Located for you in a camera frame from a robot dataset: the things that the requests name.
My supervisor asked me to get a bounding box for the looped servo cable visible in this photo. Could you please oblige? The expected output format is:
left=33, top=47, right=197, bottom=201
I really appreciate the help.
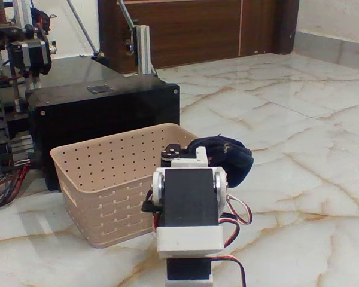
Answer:
left=218, top=193, right=254, bottom=249

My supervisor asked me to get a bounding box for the red black wire bundle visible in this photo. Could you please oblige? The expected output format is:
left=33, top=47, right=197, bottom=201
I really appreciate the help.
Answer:
left=0, top=163, right=31, bottom=210

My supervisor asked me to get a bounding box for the dark navy cloth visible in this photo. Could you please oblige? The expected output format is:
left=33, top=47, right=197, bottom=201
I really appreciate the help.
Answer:
left=187, top=134, right=255, bottom=190

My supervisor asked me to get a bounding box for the servo cable with black plug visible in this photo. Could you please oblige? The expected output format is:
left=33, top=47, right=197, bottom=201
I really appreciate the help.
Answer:
left=141, top=188, right=163, bottom=233

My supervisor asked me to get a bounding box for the black printer frame mechanism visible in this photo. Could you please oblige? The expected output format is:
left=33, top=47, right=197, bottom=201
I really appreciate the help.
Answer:
left=0, top=0, right=58, bottom=180

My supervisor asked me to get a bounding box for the servo cable at arm base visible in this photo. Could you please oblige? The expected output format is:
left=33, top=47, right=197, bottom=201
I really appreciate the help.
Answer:
left=211, top=254, right=248, bottom=287

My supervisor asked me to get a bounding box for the beige perforated plastic basket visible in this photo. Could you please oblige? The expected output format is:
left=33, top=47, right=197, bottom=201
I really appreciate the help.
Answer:
left=49, top=123, right=200, bottom=249

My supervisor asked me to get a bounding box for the small metal plate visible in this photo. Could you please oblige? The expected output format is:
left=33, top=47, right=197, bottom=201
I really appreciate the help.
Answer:
left=87, top=85, right=112, bottom=94

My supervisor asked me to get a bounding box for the black silver stepper motor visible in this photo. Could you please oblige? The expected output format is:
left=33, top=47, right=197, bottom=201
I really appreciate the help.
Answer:
left=7, top=40, right=53, bottom=75

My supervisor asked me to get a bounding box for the aluminium extrusion post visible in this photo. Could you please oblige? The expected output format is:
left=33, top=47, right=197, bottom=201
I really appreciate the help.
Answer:
left=133, top=25, right=158, bottom=76

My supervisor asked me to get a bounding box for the long threaded metal rod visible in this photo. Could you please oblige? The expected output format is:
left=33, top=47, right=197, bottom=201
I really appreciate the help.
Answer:
left=66, top=0, right=104, bottom=59

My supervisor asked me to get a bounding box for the short threaded metal rod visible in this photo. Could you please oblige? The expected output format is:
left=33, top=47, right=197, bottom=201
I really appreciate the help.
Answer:
left=117, top=0, right=138, bottom=30

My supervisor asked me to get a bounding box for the black machine base box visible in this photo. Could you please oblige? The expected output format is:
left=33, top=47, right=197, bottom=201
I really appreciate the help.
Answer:
left=25, top=56, right=181, bottom=192

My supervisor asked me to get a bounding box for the brown wooden door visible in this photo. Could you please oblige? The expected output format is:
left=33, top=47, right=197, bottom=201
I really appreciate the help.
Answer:
left=98, top=0, right=297, bottom=74

